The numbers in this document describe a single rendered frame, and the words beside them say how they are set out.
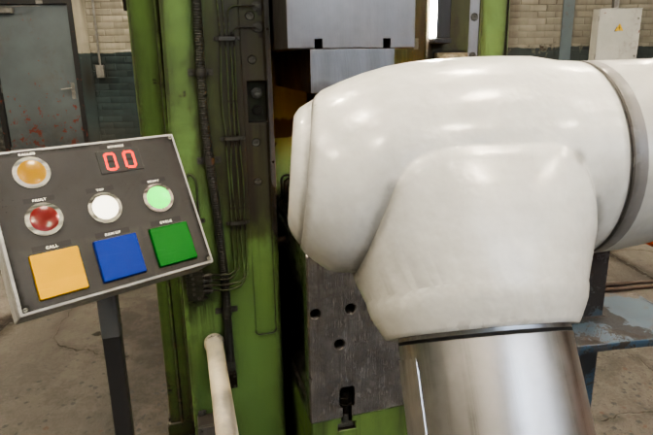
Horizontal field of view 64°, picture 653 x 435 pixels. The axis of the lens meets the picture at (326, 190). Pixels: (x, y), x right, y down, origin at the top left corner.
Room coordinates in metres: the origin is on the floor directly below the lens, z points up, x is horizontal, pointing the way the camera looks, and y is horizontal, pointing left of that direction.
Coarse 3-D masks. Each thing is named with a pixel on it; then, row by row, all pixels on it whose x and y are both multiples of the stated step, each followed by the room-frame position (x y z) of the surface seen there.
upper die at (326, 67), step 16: (288, 64) 1.39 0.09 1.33; (304, 64) 1.22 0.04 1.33; (320, 64) 1.17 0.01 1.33; (336, 64) 1.18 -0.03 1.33; (352, 64) 1.19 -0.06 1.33; (368, 64) 1.20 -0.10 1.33; (384, 64) 1.21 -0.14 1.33; (288, 80) 1.40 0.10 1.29; (304, 80) 1.22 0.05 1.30; (320, 80) 1.17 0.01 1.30; (336, 80) 1.18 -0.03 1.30
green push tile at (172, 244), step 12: (156, 228) 0.92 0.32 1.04; (168, 228) 0.94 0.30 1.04; (180, 228) 0.95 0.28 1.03; (156, 240) 0.91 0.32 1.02; (168, 240) 0.92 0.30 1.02; (180, 240) 0.94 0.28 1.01; (156, 252) 0.90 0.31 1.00; (168, 252) 0.91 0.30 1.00; (180, 252) 0.92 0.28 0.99; (192, 252) 0.94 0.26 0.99; (168, 264) 0.90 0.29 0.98
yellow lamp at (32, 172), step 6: (24, 162) 0.87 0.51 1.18; (30, 162) 0.88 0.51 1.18; (36, 162) 0.88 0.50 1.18; (18, 168) 0.86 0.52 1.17; (24, 168) 0.86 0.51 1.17; (30, 168) 0.87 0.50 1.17; (36, 168) 0.87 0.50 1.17; (42, 168) 0.88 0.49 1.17; (18, 174) 0.85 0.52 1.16; (24, 174) 0.86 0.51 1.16; (30, 174) 0.86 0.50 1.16; (36, 174) 0.87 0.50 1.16; (42, 174) 0.87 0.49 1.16; (24, 180) 0.85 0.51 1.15; (30, 180) 0.86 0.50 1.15; (36, 180) 0.86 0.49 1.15; (42, 180) 0.87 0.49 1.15
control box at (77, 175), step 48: (96, 144) 0.96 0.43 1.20; (144, 144) 1.01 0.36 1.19; (0, 192) 0.83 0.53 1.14; (48, 192) 0.87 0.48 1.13; (96, 192) 0.91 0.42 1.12; (144, 192) 0.96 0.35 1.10; (0, 240) 0.79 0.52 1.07; (48, 240) 0.82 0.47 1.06; (96, 240) 0.86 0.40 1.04; (144, 240) 0.91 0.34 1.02; (192, 240) 0.96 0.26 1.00; (96, 288) 0.82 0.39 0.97
